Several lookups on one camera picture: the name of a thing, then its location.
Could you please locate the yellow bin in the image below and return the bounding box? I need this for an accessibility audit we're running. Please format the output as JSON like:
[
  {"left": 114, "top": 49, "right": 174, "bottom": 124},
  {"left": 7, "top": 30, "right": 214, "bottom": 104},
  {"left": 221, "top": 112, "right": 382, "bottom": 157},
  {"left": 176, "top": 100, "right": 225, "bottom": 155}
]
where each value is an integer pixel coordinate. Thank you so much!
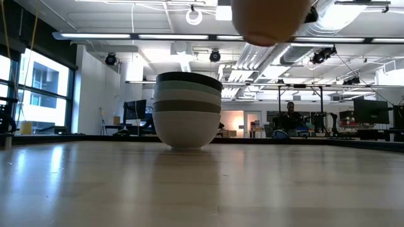
[{"left": 19, "top": 121, "right": 33, "bottom": 136}]

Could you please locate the black bowl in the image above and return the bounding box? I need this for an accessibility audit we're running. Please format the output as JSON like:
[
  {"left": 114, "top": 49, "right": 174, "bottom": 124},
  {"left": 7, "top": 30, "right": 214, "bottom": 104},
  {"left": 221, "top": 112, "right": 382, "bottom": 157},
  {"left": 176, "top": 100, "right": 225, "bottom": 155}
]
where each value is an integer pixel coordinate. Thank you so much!
[{"left": 155, "top": 71, "right": 223, "bottom": 93}]

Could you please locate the silver ventilation duct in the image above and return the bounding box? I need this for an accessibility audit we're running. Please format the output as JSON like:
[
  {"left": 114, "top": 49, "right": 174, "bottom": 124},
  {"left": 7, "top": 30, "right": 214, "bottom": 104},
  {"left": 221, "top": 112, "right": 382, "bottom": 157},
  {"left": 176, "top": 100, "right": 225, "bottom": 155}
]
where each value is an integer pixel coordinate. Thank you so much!
[{"left": 279, "top": 23, "right": 319, "bottom": 66}]

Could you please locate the long ceiling light bar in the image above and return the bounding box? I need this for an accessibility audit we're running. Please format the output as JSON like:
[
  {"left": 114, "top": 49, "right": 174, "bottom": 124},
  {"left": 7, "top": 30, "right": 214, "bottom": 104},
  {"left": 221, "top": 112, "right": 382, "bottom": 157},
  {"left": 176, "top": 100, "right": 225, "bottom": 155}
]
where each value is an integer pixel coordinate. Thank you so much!
[{"left": 52, "top": 31, "right": 404, "bottom": 45}]

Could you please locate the black desk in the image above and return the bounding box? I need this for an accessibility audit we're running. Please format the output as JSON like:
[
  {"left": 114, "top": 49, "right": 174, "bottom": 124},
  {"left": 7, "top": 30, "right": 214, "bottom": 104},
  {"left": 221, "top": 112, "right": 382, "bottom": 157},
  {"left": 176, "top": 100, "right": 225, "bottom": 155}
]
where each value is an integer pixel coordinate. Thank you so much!
[{"left": 356, "top": 128, "right": 404, "bottom": 142}]

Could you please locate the large window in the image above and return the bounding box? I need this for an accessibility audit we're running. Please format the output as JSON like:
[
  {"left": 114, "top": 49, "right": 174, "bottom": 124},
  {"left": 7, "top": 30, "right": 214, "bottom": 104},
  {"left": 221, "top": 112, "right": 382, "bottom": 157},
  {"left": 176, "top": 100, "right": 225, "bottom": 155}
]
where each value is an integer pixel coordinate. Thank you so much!
[{"left": 0, "top": 47, "right": 75, "bottom": 133}]

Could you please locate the black ceiling camera cluster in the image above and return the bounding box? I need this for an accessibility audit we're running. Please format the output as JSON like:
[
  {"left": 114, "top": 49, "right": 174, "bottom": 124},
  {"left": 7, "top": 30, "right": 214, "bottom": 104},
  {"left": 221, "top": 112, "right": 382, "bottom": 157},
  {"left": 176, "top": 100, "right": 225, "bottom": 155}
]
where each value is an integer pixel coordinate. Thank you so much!
[{"left": 311, "top": 45, "right": 338, "bottom": 65}]

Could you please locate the white ribbed bowl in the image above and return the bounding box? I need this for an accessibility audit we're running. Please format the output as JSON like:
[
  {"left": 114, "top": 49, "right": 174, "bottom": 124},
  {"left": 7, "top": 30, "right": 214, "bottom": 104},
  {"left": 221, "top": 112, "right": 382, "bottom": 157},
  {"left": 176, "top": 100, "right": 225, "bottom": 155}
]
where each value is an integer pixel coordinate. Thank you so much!
[{"left": 152, "top": 100, "right": 222, "bottom": 114}]

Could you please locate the white cable ring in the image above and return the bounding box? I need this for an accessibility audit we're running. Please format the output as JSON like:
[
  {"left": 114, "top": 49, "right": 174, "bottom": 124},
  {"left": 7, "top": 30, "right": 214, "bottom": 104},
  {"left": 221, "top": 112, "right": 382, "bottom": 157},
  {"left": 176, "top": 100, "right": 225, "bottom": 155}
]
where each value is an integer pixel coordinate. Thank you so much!
[{"left": 185, "top": 8, "right": 203, "bottom": 26}]

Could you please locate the black background rig frame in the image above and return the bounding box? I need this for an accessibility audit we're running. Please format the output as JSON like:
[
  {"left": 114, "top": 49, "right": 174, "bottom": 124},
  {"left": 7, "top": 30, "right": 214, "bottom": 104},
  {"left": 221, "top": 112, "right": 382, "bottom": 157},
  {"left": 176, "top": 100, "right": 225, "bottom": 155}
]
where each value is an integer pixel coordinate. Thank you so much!
[{"left": 277, "top": 84, "right": 324, "bottom": 133}]

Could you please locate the person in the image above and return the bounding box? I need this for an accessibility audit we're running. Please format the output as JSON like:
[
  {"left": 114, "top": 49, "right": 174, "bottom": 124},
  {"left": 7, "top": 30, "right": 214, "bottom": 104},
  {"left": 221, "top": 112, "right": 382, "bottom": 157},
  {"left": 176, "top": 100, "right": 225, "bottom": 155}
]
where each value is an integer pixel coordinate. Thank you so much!
[{"left": 280, "top": 101, "right": 303, "bottom": 137}]

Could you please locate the peach bowl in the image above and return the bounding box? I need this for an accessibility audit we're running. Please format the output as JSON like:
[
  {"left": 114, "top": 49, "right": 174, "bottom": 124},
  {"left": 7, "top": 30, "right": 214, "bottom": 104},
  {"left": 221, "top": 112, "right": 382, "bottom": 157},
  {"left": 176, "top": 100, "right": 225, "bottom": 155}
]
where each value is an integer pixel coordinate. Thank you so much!
[{"left": 230, "top": 0, "right": 313, "bottom": 47}]

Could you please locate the black monitor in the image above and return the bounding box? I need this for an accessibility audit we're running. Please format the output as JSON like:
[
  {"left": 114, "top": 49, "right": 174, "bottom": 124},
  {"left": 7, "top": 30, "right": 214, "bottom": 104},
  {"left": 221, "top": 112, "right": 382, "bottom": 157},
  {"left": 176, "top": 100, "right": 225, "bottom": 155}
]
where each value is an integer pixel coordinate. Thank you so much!
[
  {"left": 352, "top": 98, "right": 391, "bottom": 125},
  {"left": 122, "top": 99, "right": 148, "bottom": 121}
]

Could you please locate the light grey ribbed bowl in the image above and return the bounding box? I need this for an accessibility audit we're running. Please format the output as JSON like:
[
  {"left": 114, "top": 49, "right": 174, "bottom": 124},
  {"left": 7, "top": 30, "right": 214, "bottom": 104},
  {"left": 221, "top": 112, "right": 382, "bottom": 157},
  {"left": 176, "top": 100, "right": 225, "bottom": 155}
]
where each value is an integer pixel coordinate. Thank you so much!
[{"left": 153, "top": 89, "right": 222, "bottom": 107}]

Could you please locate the pale green bowl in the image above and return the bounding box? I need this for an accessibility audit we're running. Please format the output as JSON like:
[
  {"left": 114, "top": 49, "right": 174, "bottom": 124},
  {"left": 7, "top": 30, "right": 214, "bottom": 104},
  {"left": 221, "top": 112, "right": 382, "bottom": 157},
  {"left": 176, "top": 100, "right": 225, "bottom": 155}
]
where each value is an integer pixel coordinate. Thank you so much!
[{"left": 154, "top": 80, "right": 222, "bottom": 98}]

